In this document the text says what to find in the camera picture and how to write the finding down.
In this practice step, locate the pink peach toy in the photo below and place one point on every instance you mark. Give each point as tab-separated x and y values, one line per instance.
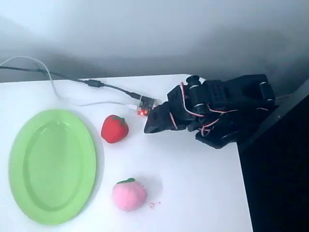
129	195

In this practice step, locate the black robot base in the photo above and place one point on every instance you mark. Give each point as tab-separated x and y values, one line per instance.
241	128

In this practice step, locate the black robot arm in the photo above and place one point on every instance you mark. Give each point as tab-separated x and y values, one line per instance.
229	93

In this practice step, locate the green oval plastic plate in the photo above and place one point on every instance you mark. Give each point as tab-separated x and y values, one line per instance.
53	166

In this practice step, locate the small controller circuit board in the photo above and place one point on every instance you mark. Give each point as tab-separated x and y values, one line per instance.
146	105

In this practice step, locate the red strawberry toy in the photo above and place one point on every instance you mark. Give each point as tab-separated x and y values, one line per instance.
114	129

